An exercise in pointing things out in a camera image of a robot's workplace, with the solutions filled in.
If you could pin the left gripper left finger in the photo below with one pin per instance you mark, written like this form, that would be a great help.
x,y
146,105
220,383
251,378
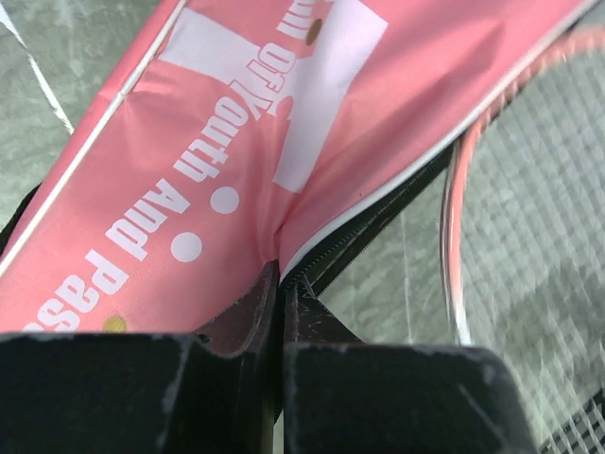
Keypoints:
x,y
213,391

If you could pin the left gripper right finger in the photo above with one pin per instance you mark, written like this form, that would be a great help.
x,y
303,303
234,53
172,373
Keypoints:
x,y
342,395

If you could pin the pink racket cover bag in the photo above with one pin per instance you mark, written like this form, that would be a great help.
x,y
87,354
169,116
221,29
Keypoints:
x,y
234,133

